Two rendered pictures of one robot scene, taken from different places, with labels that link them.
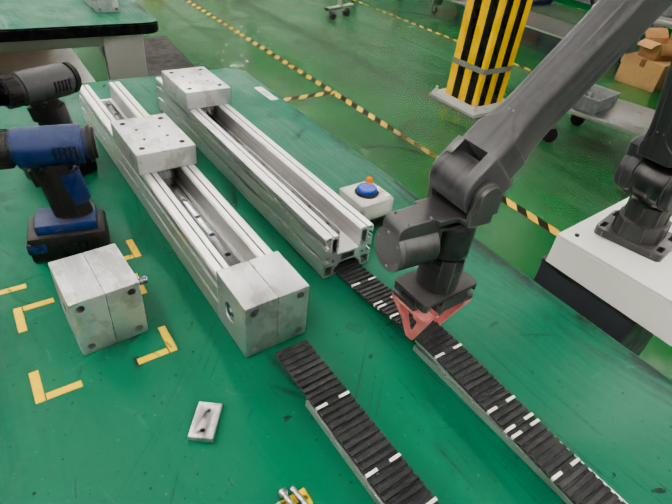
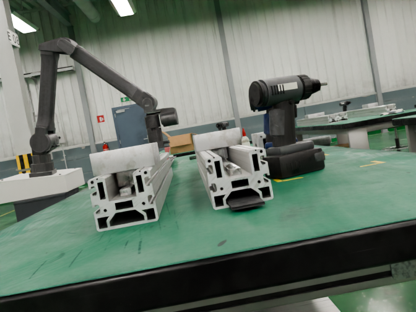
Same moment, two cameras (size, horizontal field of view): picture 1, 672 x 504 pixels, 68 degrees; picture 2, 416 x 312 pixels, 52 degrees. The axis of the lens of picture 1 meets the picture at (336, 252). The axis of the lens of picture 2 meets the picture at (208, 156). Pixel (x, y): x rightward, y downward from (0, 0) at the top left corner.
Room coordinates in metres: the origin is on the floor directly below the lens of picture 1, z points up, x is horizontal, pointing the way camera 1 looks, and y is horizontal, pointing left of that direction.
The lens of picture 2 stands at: (1.76, 1.01, 0.90)
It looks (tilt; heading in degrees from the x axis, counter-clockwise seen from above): 3 degrees down; 217
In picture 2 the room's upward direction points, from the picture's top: 10 degrees counter-clockwise
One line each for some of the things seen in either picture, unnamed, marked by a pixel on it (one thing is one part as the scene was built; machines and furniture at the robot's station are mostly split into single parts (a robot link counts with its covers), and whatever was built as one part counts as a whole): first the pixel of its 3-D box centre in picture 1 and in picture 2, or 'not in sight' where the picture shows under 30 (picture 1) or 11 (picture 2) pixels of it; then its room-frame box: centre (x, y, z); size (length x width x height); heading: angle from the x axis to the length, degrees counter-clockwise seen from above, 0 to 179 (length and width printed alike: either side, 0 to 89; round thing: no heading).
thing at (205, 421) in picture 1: (205, 421); not in sight; (0.35, 0.13, 0.78); 0.05 x 0.03 x 0.01; 1
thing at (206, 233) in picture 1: (157, 170); (220, 163); (0.87, 0.38, 0.82); 0.80 x 0.10 x 0.09; 39
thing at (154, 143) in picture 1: (154, 148); (216, 144); (0.87, 0.38, 0.87); 0.16 x 0.11 x 0.07; 39
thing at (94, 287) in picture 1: (108, 294); (265, 146); (0.50, 0.31, 0.83); 0.11 x 0.10 x 0.10; 131
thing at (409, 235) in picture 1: (432, 219); (161, 111); (0.50, -0.11, 1.02); 0.12 x 0.09 x 0.12; 123
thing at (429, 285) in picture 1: (439, 269); (155, 137); (0.53, -0.14, 0.92); 0.10 x 0.07 x 0.07; 130
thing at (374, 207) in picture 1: (361, 205); not in sight; (0.85, -0.04, 0.81); 0.10 x 0.08 x 0.06; 129
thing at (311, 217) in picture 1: (242, 153); (146, 177); (0.99, 0.23, 0.82); 0.80 x 0.10 x 0.09; 39
